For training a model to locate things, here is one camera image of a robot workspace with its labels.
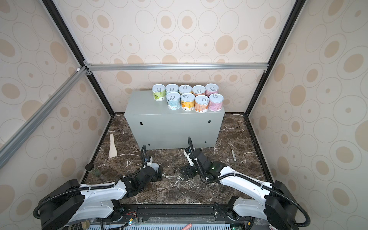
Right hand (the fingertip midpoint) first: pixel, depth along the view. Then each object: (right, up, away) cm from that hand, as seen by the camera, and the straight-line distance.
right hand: (187, 167), depth 81 cm
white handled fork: (+31, +3, +14) cm, 34 cm away
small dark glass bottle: (-54, -4, +2) cm, 54 cm away
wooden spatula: (-51, +6, +17) cm, 54 cm away
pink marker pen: (+1, -26, -11) cm, 28 cm away
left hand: (-16, -2, +6) cm, 17 cm away
